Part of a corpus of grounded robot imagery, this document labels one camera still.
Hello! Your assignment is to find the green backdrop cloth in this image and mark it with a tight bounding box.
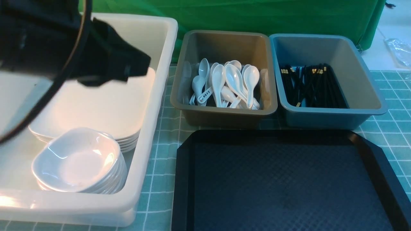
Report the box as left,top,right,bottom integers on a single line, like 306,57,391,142
93,0,385,63

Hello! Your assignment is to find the large white square plate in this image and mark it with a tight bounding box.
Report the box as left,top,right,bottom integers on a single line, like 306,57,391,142
29,68,156,140

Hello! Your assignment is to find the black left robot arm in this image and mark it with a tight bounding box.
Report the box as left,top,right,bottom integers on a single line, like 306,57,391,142
1,0,150,87

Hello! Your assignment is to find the large white plastic tub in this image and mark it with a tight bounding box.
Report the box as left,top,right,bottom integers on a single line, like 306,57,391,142
1,13,178,227

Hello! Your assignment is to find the black serving tray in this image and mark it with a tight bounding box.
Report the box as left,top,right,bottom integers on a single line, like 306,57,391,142
171,130,411,231

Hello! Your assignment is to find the bundle of black chopsticks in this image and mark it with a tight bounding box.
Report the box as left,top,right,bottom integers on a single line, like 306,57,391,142
279,64,348,109

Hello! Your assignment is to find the blue plastic chopstick bin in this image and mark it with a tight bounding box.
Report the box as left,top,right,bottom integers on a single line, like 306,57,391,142
269,34,389,130

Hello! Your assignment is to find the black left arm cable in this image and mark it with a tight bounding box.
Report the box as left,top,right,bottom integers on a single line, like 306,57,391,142
0,0,93,145

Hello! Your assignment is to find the brown plastic spoon bin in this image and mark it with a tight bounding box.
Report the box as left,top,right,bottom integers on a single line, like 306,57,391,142
170,30,278,129

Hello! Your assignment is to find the stack of white bowls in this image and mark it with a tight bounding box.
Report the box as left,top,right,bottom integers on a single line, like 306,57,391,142
32,127,127,194

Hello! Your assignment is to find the green checked tablecloth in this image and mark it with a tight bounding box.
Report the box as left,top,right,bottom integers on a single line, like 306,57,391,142
1,66,411,231

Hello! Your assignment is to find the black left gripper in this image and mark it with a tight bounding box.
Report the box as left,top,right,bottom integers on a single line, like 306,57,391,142
1,14,151,87

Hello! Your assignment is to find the clear plastic bag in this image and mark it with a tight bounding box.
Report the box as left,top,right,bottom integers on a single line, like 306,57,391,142
384,38,411,70

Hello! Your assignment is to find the stack of white square plates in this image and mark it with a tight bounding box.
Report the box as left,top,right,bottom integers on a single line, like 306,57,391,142
29,127,140,152

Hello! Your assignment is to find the pile of white spoons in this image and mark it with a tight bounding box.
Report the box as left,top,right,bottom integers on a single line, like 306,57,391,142
183,58,266,110

